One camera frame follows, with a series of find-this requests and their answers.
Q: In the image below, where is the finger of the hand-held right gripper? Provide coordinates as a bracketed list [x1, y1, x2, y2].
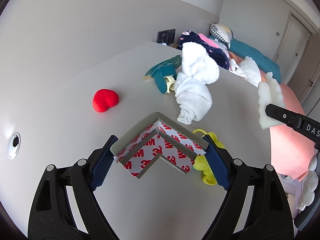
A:
[265, 103, 320, 145]

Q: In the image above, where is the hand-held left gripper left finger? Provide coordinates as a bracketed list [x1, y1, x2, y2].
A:
[27, 134, 119, 240]

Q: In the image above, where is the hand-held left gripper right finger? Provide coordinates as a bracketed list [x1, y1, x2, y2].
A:
[200, 134, 294, 240]

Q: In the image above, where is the white foam piece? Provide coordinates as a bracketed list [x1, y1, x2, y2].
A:
[257, 72, 286, 130]

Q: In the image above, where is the grey foam corner guard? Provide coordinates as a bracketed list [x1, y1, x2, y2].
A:
[110, 112, 210, 180]

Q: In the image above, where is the person's right hand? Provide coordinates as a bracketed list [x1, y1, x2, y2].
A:
[296, 152, 320, 212]

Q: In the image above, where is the yellow-green plastic toy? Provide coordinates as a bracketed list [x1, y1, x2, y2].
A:
[192, 129, 227, 186]

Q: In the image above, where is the pink bed sheet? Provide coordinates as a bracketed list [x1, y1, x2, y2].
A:
[229, 52, 318, 180]

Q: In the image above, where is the white cloth on bed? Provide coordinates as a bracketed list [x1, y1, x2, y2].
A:
[229, 56, 262, 88]

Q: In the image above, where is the red heart sponge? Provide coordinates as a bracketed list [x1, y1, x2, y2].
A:
[93, 89, 119, 112]

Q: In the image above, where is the teal blanket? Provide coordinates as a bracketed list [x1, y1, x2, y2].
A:
[229, 39, 282, 84]

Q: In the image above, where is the white rolled towel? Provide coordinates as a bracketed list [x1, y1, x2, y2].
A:
[174, 42, 220, 125]

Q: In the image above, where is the white door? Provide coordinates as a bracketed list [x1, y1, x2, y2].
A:
[272, 11, 313, 68]

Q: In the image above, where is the navy printed blanket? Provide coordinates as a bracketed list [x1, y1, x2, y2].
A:
[175, 30, 230, 70]

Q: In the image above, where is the teal dinosaur tape dispenser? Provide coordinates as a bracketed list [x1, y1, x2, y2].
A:
[142, 54, 183, 95]

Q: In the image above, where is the checked patchwork pillow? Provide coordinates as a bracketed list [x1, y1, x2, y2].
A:
[209, 23, 234, 48]

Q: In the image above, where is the pink cloth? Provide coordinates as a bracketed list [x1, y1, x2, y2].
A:
[199, 33, 218, 48]

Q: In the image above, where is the round table cable grommet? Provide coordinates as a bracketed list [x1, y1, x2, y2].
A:
[7, 133, 21, 159]

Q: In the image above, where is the dark wall socket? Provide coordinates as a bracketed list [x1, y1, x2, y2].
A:
[157, 29, 176, 44]

